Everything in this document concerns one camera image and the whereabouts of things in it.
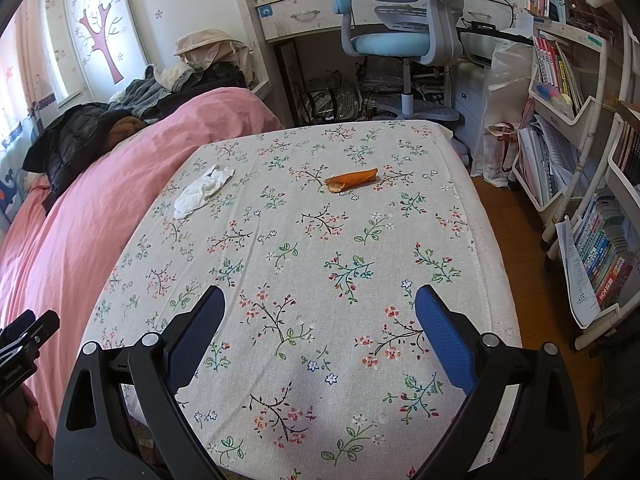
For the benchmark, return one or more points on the white book cart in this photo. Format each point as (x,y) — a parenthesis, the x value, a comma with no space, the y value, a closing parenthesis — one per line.
(562,116)

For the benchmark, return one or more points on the black puffer jacket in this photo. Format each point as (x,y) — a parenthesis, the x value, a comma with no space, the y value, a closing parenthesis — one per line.
(70,135)

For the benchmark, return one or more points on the stack of papers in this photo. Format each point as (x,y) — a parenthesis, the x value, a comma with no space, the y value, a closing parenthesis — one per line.
(537,160)

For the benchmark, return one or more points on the pink blanket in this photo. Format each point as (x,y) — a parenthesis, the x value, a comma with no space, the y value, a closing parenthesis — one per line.
(100,220)

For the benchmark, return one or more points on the white black printer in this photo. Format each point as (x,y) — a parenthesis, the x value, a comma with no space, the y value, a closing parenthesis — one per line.
(480,55)

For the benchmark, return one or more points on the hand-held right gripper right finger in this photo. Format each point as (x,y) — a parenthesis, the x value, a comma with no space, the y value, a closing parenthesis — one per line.
(445,340)

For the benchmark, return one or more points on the row of red white books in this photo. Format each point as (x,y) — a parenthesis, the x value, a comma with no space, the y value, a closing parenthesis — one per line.
(550,65)

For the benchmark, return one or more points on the white printed paper sheet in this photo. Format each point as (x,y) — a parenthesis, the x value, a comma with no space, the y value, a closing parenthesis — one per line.
(575,275)

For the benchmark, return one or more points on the row of colourful books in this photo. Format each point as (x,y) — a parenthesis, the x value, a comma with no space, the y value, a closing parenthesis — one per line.
(605,260)

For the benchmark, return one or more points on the clear plastic bag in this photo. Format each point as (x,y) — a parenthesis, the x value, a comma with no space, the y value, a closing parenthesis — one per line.
(510,80)

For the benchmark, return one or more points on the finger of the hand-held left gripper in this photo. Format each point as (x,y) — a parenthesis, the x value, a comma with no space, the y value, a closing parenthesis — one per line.
(42,331)
(20,325)

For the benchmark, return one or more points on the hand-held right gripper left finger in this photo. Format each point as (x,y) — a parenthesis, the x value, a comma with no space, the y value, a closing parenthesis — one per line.
(197,335)

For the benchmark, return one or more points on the tree decal wardrobe door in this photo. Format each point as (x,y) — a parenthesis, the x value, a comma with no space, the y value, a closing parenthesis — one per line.
(102,35)

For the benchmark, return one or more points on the small white tissue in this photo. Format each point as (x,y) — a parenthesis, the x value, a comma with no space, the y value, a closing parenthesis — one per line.
(200,192)

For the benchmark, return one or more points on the black clothing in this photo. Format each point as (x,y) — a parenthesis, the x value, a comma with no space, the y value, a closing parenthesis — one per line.
(215,82)

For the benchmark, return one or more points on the blue denim clothes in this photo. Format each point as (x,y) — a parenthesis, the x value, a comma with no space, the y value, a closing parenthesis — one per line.
(145,92)

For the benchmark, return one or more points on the white desk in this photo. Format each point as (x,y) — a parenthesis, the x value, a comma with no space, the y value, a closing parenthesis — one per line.
(300,15)

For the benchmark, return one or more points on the pink printed curtain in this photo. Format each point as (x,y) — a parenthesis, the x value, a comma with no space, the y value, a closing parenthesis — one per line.
(27,60)

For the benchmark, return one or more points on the brown furry item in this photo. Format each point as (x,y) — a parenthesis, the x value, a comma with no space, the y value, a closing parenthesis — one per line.
(125,127)

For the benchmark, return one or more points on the beige cloth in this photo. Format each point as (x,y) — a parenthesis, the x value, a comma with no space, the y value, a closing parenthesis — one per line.
(205,42)

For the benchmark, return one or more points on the dark bag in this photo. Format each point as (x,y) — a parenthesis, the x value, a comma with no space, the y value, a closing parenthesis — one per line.
(330,100)

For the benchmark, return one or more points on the white floral cloth cover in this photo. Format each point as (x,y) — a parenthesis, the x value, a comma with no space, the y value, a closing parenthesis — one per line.
(310,260)

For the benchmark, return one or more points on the white drawer cabinet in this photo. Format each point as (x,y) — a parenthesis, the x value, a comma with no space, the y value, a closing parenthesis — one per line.
(467,105)

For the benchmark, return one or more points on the blue grey desk chair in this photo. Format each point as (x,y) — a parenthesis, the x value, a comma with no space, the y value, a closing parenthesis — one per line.
(395,45)

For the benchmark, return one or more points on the white tote bag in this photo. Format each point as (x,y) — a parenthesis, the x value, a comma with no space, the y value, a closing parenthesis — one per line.
(495,160)

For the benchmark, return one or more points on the white garment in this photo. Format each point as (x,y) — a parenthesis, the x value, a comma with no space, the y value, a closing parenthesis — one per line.
(170,77)

